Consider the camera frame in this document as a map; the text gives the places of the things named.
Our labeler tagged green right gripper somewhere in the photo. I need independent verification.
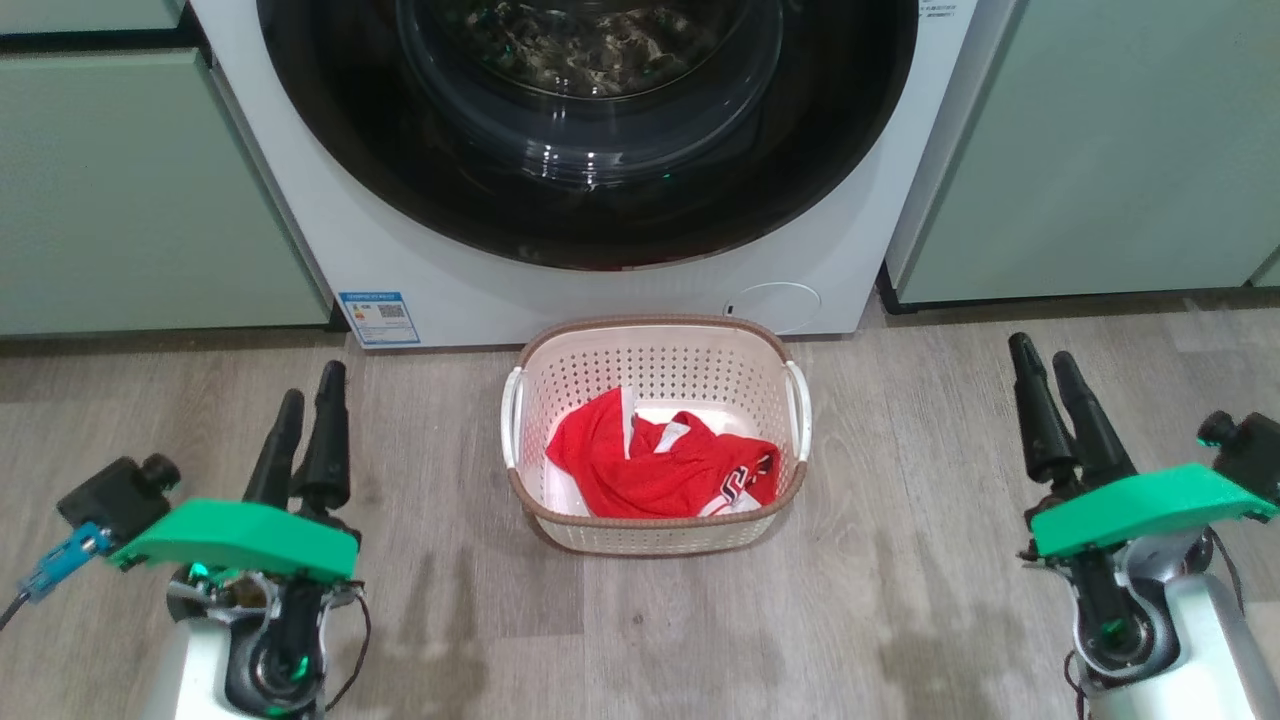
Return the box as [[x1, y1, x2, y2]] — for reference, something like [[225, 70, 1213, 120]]
[[1007, 331, 1280, 583]]

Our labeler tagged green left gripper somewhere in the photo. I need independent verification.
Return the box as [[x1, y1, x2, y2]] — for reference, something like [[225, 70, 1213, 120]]
[[108, 360, 363, 613]]

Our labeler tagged red mesh shirt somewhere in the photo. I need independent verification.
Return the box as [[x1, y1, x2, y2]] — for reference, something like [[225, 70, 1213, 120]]
[[546, 387, 701, 519]]

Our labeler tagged washing machine door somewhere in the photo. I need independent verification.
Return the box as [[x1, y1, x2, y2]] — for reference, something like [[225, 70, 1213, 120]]
[[256, 0, 920, 272]]

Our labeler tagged white front-load washing machine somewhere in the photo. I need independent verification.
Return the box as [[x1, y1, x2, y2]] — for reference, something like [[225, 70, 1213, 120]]
[[190, 0, 1001, 350]]

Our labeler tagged stainless steel washing machine drum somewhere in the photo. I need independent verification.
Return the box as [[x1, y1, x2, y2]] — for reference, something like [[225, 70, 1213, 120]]
[[440, 0, 723, 101]]

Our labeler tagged blue energy label sticker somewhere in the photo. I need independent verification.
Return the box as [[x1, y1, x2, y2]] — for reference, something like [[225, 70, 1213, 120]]
[[337, 291, 422, 348]]

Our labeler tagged round white filter cover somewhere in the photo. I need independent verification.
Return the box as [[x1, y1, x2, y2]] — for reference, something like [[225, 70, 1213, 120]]
[[726, 281, 824, 337]]

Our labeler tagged cream perforated laundry basket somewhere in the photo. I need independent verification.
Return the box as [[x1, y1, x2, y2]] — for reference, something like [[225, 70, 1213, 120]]
[[500, 315, 813, 558]]

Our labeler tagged blue left camera connector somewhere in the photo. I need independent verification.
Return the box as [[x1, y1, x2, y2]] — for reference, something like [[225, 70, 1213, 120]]
[[20, 522, 113, 602]]

